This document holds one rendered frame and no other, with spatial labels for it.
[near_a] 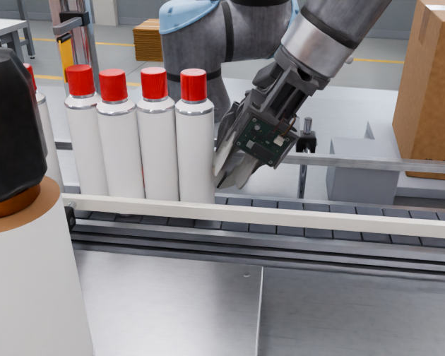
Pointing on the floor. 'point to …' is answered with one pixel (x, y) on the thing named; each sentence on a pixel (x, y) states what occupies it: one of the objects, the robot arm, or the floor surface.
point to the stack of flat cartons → (147, 41)
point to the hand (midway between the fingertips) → (222, 177)
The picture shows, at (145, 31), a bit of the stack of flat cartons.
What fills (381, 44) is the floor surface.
